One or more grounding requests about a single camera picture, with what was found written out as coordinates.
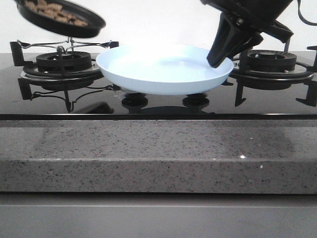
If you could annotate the black pan support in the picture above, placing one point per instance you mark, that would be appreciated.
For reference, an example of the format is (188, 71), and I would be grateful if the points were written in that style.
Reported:
(310, 99)
(66, 46)

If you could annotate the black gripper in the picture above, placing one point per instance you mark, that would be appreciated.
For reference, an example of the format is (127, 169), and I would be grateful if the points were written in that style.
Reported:
(232, 39)

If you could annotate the black frying pan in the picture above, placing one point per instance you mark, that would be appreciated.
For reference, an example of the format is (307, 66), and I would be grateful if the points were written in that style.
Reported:
(95, 22)

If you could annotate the black glass gas hob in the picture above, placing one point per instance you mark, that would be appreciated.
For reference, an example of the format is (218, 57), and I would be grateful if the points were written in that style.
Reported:
(93, 100)

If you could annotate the left black pan support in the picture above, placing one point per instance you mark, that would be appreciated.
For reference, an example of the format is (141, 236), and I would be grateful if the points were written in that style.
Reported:
(66, 46)

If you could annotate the left silver stove knob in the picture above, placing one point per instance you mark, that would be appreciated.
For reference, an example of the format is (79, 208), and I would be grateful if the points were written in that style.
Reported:
(134, 95)

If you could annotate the left black gas burner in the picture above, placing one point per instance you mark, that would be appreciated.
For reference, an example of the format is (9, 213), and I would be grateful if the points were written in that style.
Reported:
(52, 67)

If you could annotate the brown meat pieces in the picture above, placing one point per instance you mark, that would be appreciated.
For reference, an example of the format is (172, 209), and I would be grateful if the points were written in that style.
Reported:
(54, 11)

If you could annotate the right silver stove knob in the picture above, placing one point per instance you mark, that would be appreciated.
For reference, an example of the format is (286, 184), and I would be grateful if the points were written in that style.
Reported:
(198, 95)

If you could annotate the black gas burner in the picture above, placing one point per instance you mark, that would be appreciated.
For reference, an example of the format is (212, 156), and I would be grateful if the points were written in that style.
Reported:
(52, 67)
(270, 66)

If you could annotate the light blue plate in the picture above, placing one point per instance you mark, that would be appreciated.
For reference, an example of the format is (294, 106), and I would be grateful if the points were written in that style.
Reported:
(162, 70)

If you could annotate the right black pan support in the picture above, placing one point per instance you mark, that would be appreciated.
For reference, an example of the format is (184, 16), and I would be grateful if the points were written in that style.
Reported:
(310, 99)

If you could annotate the grey cabinet front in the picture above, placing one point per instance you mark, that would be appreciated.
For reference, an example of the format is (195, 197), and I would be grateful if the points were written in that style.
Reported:
(122, 215)

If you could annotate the silver stove knob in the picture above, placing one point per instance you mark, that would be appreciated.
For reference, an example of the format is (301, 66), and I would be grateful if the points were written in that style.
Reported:
(134, 95)
(198, 95)

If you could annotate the right black gas burner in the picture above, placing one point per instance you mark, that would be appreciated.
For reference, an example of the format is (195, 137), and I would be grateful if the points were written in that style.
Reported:
(270, 66)

